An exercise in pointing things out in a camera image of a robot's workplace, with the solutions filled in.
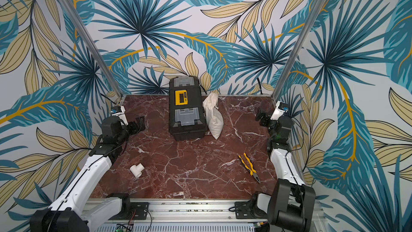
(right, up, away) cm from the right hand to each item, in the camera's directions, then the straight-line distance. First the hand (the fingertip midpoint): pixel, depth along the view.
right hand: (255, 107), depth 82 cm
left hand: (-61, -7, -2) cm, 61 cm away
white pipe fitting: (-61, -32, +1) cm, 69 cm away
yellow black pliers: (-1, -33, +4) cm, 33 cm away
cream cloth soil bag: (-21, -6, +7) cm, 23 cm away
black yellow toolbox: (-36, -1, +6) cm, 36 cm away
